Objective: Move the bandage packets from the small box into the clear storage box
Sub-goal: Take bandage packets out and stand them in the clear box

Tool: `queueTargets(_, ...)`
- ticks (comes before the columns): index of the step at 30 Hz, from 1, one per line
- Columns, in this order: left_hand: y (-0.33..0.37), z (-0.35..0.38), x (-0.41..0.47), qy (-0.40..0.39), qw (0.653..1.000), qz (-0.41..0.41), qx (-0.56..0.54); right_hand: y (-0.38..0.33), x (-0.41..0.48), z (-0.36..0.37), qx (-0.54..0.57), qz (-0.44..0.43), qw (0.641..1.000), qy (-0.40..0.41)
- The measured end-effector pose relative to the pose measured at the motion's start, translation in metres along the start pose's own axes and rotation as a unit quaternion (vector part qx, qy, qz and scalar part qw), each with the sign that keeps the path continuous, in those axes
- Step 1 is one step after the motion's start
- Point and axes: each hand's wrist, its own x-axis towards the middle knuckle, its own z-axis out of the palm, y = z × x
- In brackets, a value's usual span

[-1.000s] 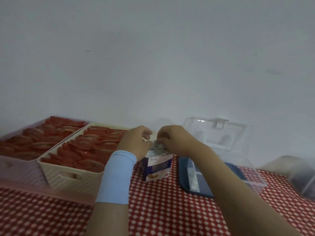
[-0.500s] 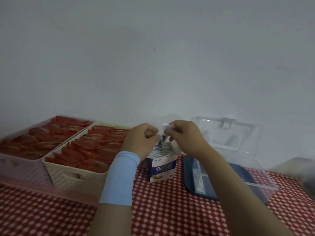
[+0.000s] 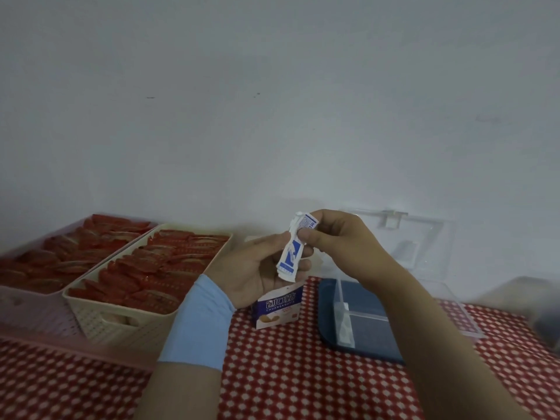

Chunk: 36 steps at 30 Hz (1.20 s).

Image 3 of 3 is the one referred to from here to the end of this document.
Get blue and white carton box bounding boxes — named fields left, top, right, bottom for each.
left=251, top=282, right=304, bottom=331

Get clear plastic hinged container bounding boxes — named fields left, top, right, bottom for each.
left=331, top=207, right=487, bottom=349

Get row of red packets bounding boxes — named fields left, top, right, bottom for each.
left=0, top=214, right=152, bottom=294
left=69, top=229, right=230, bottom=315

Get light blue wristband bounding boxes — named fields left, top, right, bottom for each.
left=157, top=274, right=237, bottom=373

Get person's right forearm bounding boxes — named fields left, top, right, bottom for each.
left=371, top=258, right=533, bottom=420

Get pink perforated plastic basket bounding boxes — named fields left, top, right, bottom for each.
left=0, top=214, right=159, bottom=372

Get cream perforated plastic basket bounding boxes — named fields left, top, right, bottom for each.
left=62, top=222, right=234, bottom=351

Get person's left hand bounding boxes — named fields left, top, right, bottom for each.
left=205, top=232, right=314, bottom=309

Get person's left forearm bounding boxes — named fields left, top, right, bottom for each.
left=135, top=354, right=226, bottom=420

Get dark blue plastic tray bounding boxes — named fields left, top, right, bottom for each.
left=318, top=278, right=406, bottom=366

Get person's right hand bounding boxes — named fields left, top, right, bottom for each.
left=298, top=209, right=397, bottom=294

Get red white checked tablecloth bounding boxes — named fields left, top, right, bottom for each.
left=0, top=275, right=560, bottom=420

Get white and blue sachet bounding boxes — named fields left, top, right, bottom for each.
left=275, top=211, right=318, bottom=284

